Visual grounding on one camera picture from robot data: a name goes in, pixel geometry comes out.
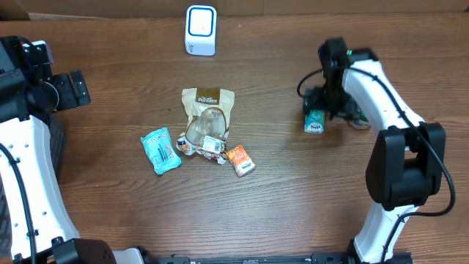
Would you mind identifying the teal Kleenex tissue pack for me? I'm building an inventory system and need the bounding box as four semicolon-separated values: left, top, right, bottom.
304;110;325;133

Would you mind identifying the green lid jar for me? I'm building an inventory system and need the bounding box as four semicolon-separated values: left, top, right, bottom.
348;111;371;130

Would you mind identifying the orange tissue pack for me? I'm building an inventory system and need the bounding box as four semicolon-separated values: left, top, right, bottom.
227;144;256;177

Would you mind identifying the beige snack pouch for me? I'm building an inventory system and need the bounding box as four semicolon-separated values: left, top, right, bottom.
176;88;235;165

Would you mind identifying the mint green wipes pack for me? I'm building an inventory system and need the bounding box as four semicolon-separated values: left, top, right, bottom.
141;127;182;175

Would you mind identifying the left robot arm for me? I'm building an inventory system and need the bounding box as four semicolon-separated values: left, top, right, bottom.
1;36;146;263

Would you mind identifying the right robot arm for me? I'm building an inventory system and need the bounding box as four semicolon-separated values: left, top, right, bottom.
297;37;456;263

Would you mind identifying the white barcode scanner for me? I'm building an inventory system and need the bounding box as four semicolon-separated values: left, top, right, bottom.
185;4;218;56

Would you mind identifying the dark grey plastic basket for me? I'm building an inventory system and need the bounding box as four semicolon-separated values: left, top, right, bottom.
48;115;65;179

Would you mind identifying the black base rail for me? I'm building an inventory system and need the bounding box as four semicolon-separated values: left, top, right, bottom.
146;252;415;264

